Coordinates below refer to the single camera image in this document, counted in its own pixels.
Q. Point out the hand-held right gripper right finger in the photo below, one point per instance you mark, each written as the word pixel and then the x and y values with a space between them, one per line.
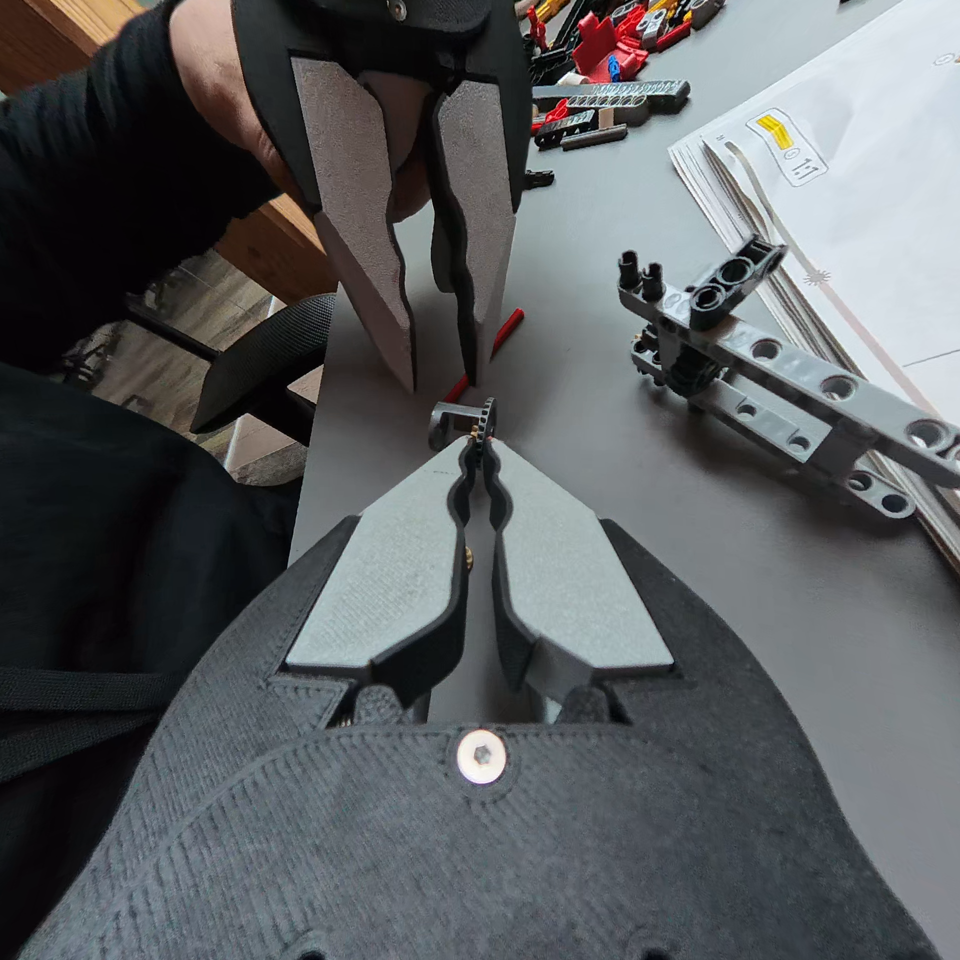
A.
pixel 570 592

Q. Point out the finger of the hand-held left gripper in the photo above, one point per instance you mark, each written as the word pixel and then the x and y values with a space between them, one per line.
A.
pixel 480 225
pixel 345 187

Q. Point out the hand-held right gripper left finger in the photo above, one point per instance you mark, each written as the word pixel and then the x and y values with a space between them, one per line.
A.
pixel 390 585

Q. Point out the grey lego differential gear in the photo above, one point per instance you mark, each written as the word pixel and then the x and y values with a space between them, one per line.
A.
pixel 450 424

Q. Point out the person's left forearm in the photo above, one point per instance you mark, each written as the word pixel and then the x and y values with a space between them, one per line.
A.
pixel 90 150

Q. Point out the black lego pin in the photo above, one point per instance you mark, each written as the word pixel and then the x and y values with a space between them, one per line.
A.
pixel 540 178

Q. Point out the red lego axle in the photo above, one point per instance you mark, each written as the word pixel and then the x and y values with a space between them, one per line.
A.
pixel 506 326

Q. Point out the pile of loose lego pieces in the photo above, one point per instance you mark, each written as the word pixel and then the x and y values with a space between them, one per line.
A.
pixel 615 52

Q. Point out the lego instruction booklet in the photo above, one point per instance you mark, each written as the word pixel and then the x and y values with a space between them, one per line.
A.
pixel 862 187

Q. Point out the person's left hand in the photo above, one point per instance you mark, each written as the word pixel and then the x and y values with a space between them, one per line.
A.
pixel 217 75

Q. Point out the brown wooden cabinet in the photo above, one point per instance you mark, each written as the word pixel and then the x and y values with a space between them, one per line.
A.
pixel 285 247

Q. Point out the black office chair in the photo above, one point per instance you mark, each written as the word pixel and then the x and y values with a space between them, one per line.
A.
pixel 255 360

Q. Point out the grey lego frame assembly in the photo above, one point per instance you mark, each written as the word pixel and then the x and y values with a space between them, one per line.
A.
pixel 787 390

